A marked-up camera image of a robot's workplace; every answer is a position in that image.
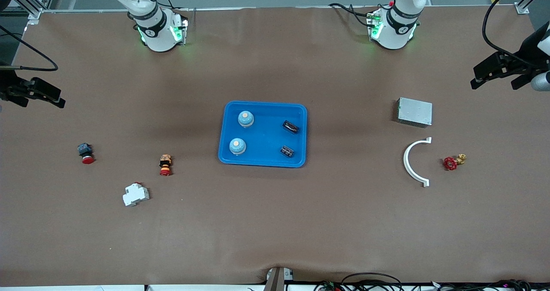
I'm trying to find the blue dome call bell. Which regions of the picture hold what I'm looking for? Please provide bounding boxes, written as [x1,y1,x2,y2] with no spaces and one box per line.
[238,110,255,129]
[229,138,247,156]

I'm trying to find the blue plastic tray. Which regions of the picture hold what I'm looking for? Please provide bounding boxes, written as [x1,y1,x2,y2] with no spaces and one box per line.
[218,101,308,168]

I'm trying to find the red mushroom push button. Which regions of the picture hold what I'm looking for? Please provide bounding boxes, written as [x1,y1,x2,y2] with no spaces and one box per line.
[77,143,96,165]

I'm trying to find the silver metal power supply box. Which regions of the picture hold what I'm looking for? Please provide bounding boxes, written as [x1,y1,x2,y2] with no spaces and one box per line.
[396,97,433,128]

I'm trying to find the brass valve red handwheel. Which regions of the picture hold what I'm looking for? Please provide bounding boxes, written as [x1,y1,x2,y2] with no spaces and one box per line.
[443,153,467,172]

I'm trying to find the white circuit breaker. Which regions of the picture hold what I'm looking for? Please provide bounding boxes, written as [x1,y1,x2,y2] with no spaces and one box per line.
[122,182,150,207]

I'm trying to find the brown table cover sheet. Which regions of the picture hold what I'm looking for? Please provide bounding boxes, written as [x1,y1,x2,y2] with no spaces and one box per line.
[0,5,550,287]

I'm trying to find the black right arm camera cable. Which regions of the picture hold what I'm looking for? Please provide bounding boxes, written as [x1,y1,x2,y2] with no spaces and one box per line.
[0,24,59,72]

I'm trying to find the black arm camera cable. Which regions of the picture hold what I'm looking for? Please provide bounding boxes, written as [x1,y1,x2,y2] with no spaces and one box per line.
[0,24,59,72]
[482,0,530,58]

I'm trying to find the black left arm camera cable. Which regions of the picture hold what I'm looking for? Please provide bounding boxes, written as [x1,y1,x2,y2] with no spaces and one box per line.
[482,0,530,58]

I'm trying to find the white curved plastic bracket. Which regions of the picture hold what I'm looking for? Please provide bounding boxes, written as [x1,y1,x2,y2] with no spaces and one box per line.
[403,137,432,187]

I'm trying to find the red yellow emergency stop switch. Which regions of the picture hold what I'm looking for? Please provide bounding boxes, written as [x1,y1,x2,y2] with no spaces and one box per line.
[159,154,173,177]

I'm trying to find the black left base cable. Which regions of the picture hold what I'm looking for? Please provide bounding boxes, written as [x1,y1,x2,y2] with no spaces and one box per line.
[329,2,374,29]

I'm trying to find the black cable bundle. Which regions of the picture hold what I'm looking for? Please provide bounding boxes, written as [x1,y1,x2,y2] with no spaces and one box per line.
[430,279,550,291]

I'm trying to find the black looped cable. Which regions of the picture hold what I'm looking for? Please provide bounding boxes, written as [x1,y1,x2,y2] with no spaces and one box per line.
[341,272,403,291]

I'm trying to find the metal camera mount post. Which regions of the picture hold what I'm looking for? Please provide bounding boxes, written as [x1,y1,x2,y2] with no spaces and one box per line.
[263,266,294,291]

